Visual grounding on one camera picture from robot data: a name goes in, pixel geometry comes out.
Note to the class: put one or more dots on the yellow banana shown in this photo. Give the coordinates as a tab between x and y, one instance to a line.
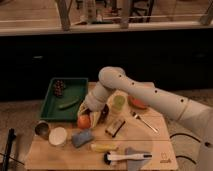
103	148

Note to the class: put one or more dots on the orange apple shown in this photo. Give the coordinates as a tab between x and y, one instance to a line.
83	122

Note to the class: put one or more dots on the grey cloth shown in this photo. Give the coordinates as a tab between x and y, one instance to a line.
135	165

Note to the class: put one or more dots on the dark grape bunch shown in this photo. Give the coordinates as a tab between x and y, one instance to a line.
58	88

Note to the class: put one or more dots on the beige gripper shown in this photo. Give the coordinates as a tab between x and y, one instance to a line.
94	115

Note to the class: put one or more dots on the green cucumber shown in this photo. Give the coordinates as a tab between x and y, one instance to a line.
68	104

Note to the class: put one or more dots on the silver fork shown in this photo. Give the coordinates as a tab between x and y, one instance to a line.
136	116

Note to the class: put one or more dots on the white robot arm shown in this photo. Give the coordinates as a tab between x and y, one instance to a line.
193	115

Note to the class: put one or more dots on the orange bowl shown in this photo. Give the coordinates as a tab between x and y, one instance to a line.
136	103

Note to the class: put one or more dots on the metal cup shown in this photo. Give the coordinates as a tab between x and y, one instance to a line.
42	129

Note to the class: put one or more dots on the black tripod stand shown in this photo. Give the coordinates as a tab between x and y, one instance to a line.
6	154

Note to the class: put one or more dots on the dark brown bowl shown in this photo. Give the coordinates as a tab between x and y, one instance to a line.
104	114

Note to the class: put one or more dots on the green translucent cup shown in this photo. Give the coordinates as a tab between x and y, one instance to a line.
118	102

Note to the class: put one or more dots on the blue sponge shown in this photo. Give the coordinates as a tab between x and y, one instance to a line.
82	138

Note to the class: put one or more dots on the white dish brush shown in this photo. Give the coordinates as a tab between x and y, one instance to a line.
108	157

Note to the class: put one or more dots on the green plastic tray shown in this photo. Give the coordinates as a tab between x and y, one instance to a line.
74	88

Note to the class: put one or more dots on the small brown box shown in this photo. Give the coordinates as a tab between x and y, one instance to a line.
114	127

